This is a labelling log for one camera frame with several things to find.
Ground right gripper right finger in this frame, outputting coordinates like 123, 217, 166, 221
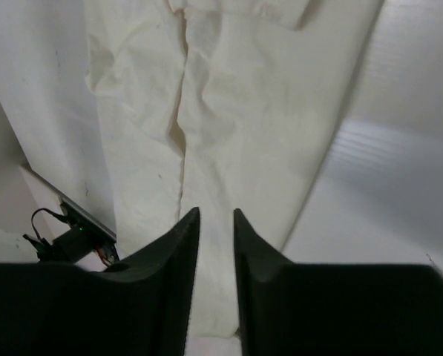
234, 209, 443, 355

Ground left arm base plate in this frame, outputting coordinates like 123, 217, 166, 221
23, 200, 120, 267

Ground white t shirt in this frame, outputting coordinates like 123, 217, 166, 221
84, 1, 381, 337

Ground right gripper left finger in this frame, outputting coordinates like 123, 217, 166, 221
0, 208, 200, 355

